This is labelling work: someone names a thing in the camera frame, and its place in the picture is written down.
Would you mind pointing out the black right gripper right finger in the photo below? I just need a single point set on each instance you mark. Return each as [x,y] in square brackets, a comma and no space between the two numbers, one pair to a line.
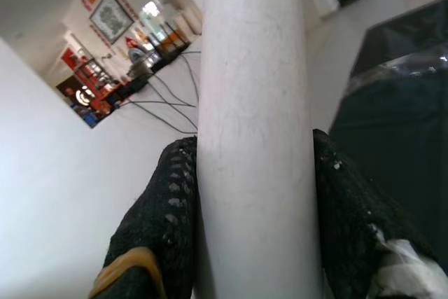
[350,208]

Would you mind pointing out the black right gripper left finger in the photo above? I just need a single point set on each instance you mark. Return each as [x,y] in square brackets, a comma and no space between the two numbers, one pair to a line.
[157,208]

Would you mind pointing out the white plastic table leg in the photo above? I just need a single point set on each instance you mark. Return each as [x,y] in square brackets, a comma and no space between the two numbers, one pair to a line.
[252,138]

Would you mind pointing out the red shelf unit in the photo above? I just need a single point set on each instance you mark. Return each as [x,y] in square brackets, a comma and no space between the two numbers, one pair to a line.
[91,92]

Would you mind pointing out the black frame stand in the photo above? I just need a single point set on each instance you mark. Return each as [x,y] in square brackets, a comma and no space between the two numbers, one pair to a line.
[168,43]

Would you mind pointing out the framed wall picture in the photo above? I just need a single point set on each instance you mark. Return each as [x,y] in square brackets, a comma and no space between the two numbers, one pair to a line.
[112,17]

